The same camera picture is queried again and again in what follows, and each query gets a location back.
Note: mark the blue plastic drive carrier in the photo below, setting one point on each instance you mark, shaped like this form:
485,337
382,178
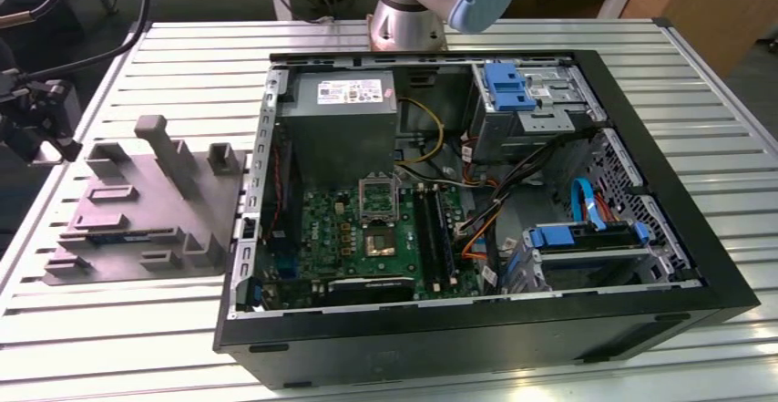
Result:
508,87

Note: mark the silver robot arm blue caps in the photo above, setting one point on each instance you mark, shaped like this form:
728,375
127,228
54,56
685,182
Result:
401,14

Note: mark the green motherboard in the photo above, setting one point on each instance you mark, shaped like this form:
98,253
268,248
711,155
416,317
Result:
325,203

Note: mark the CPU socket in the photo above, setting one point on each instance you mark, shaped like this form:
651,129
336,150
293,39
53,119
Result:
382,243

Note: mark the grey metal disk bay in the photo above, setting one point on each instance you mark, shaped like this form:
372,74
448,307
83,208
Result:
598,254

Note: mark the hard disk in blue carrier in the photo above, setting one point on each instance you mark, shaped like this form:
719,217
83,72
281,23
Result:
553,237

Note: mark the wooden cabinet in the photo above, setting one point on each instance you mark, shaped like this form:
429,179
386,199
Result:
717,10

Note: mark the black PC case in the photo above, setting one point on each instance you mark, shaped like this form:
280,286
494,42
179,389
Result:
426,352

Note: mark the grey parts rack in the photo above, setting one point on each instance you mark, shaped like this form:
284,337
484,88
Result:
155,213

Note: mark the grey power supply unit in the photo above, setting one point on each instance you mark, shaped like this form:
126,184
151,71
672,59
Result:
341,137

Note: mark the graphics card black cooler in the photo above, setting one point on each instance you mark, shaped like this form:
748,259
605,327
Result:
365,285

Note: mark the grey metal drive cage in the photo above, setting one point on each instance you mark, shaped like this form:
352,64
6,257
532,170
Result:
536,124

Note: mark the RAM stick blue label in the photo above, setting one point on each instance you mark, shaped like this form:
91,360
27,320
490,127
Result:
118,239

